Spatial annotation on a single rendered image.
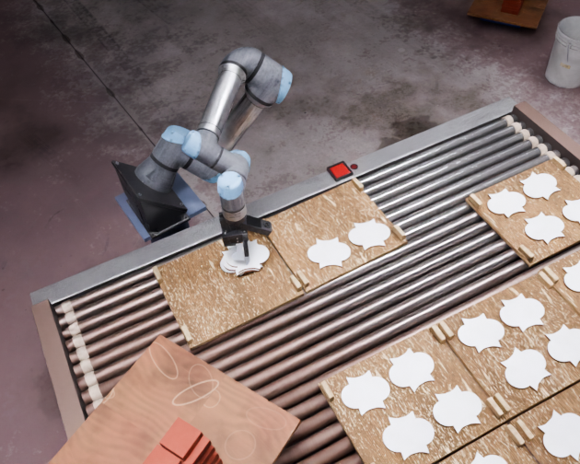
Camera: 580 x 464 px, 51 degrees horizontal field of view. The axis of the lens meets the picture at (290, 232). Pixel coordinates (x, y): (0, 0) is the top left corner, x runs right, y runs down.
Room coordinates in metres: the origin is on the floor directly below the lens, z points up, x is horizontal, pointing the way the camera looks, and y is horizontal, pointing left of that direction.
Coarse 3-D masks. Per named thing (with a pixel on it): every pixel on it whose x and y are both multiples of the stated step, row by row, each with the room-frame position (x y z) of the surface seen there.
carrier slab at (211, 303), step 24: (264, 240) 1.33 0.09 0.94; (168, 264) 1.26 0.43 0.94; (192, 264) 1.25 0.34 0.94; (216, 264) 1.25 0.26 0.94; (264, 264) 1.23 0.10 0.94; (168, 288) 1.16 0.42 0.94; (192, 288) 1.15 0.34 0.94; (216, 288) 1.15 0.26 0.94; (240, 288) 1.14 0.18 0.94; (264, 288) 1.13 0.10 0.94; (288, 288) 1.12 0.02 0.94; (192, 312) 1.06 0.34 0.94; (216, 312) 1.05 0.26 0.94; (240, 312) 1.04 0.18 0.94; (264, 312) 1.04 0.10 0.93; (192, 336) 0.97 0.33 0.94; (216, 336) 0.97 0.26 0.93
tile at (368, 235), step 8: (360, 224) 1.37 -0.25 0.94; (368, 224) 1.36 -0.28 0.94; (376, 224) 1.36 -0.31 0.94; (352, 232) 1.33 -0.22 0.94; (360, 232) 1.33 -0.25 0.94; (368, 232) 1.33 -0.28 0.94; (376, 232) 1.32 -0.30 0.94; (384, 232) 1.32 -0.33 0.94; (352, 240) 1.30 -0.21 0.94; (360, 240) 1.29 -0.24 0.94; (368, 240) 1.29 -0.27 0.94; (376, 240) 1.29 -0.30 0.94; (384, 240) 1.29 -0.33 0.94; (368, 248) 1.26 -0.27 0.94
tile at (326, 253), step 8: (320, 240) 1.31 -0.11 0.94; (328, 240) 1.30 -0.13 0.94; (336, 240) 1.30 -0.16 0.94; (312, 248) 1.28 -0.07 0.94; (320, 248) 1.27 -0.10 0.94; (328, 248) 1.27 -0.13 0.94; (336, 248) 1.27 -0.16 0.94; (344, 248) 1.27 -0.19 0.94; (312, 256) 1.24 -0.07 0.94; (320, 256) 1.24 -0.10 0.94; (328, 256) 1.24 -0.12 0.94; (336, 256) 1.23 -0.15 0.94; (344, 256) 1.23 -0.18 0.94; (320, 264) 1.20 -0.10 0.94; (328, 264) 1.20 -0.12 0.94; (336, 264) 1.20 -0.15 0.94
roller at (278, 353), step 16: (480, 256) 1.20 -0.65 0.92; (448, 272) 1.15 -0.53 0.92; (400, 288) 1.10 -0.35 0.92; (416, 288) 1.10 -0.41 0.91; (368, 304) 1.05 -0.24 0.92; (384, 304) 1.05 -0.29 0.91; (336, 320) 0.99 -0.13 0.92; (352, 320) 0.99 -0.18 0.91; (304, 336) 0.95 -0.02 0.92; (320, 336) 0.95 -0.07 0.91; (272, 352) 0.90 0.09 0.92; (288, 352) 0.90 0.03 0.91; (240, 368) 0.85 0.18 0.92; (256, 368) 0.85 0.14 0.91
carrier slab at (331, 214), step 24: (336, 192) 1.54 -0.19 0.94; (360, 192) 1.53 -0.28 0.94; (288, 216) 1.44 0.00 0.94; (312, 216) 1.43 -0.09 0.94; (336, 216) 1.42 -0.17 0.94; (360, 216) 1.41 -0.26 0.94; (384, 216) 1.40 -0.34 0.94; (288, 240) 1.32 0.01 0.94; (312, 240) 1.32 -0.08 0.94; (288, 264) 1.22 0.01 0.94; (312, 264) 1.21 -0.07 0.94; (360, 264) 1.20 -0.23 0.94; (312, 288) 1.12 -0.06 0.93
